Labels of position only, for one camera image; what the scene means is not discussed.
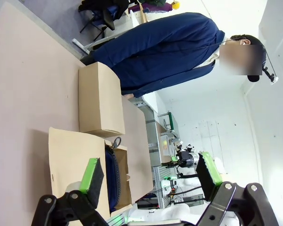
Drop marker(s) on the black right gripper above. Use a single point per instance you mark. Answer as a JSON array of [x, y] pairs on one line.
[[185, 159]]

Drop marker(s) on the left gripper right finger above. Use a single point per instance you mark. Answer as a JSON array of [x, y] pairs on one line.
[[207, 174]]

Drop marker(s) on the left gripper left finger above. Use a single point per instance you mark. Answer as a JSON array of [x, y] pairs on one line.
[[92, 179]]

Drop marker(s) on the blue Campus pencil case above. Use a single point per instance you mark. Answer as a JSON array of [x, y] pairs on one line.
[[110, 169]]

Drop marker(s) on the small cardboard box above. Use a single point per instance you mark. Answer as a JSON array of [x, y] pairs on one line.
[[96, 99]]

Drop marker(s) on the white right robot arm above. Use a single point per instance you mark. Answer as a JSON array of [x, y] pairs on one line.
[[219, 166]]

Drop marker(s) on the person's right forearm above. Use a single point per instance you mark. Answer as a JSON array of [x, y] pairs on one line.
[[143, 89]]

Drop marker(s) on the large open cardboard box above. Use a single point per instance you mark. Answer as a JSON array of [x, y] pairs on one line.
[[68, 160]]

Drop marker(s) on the person's right hand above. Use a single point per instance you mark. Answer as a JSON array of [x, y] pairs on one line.
[[129, 96]]

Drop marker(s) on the person in navy jacket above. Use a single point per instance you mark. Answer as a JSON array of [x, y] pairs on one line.
[[167, 47]]

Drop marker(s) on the purple garment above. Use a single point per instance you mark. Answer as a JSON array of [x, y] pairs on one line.
[[155, 7]]

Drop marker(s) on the yellow round object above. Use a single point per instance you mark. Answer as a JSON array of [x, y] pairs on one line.
[[175, 4]]

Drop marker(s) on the black and blue chair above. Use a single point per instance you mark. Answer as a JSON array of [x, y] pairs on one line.
[[108, 16]]

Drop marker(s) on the aluminium profile frame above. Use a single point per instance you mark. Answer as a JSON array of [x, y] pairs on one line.
[[156, 186]]

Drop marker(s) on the white table with metal frame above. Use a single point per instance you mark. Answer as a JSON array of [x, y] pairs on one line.
[[151, 131]]

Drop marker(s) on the black head-mounted camera rig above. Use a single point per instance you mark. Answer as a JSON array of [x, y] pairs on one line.
[[271, 75]]

